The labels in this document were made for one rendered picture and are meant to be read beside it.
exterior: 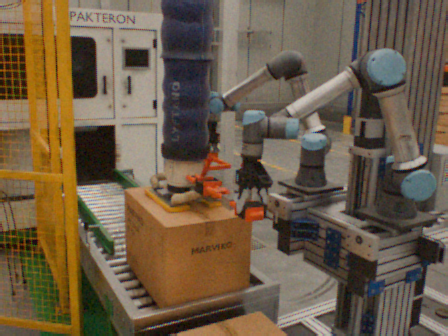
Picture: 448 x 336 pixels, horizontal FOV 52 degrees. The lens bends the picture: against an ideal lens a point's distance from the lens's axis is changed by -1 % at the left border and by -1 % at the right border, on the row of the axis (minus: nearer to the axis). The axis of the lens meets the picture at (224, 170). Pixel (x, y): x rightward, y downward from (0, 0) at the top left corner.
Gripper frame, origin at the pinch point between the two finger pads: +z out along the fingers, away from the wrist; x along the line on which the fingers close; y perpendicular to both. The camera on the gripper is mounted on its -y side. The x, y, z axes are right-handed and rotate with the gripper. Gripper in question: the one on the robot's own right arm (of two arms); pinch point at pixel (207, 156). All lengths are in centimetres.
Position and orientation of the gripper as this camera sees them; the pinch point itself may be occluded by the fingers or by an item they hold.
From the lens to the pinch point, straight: 256.2
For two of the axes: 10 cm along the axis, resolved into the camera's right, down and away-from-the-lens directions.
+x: 8.8, -0.8, 4.6
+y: 4.7, 2.2, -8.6
